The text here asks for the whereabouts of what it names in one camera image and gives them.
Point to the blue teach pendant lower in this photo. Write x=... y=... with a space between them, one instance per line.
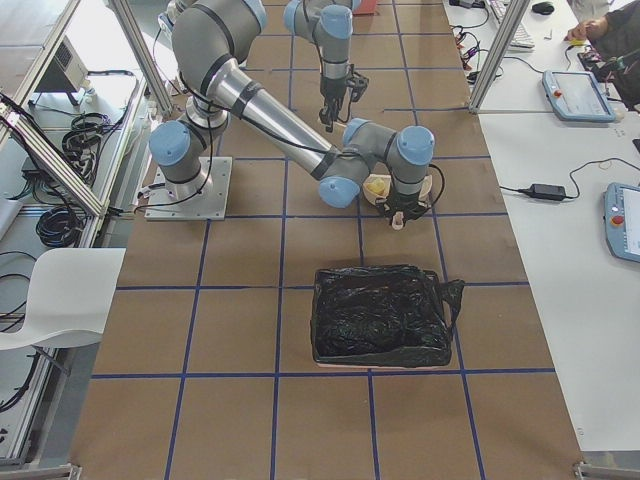
x=621 y=221

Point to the aluminium frame post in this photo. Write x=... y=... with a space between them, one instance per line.
x=487 y=75

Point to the white chair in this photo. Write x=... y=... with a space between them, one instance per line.
x=69 y=298

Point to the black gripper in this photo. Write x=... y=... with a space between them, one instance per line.
x=405 y=203
x=332 y=90

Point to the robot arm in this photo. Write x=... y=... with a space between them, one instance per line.
x=210 y=40
x=328 y=26

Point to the white keyboard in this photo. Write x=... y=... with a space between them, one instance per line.
x=509 y=15

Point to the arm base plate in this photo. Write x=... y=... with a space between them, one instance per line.
x=204 y=197

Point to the pale bread chunk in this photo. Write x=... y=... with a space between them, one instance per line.
x=376 y=186

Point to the blue teach pendant upper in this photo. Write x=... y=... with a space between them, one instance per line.
x=576 y=97

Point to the bin with black trash bag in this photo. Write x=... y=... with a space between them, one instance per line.
x=393 y=316

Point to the black power adapter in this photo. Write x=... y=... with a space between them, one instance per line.
x=544 y=192

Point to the person at desk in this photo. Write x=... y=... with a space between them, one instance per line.
x=613 y=35

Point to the blue teach pendant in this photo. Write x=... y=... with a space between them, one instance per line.
x=621 y=221
x=576 y=97

